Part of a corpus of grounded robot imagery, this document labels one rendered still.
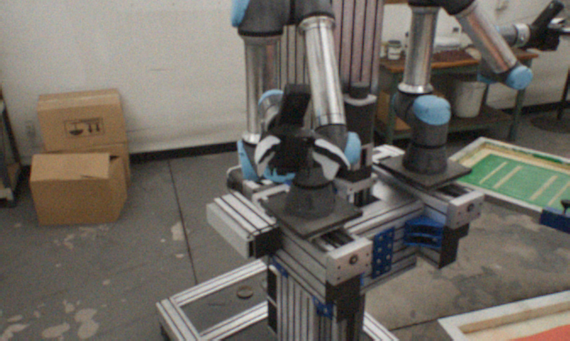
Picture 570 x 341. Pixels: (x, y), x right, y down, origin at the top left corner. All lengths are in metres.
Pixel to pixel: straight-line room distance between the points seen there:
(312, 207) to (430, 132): 0.50
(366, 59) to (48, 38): 3.31
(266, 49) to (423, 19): 0.66
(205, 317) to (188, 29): 2.65
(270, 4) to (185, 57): 3.40
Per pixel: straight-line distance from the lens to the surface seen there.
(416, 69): 1.78
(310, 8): 1.23
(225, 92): 4.73
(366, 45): 1.63
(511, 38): 1.91
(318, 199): 1.42
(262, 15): 1.23
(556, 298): 1.78
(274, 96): 1.06
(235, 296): 2.81
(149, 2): 4.49
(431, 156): 1.73
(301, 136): 0.87
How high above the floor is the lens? 2.02
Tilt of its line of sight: 25 degrees down
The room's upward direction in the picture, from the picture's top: straight up
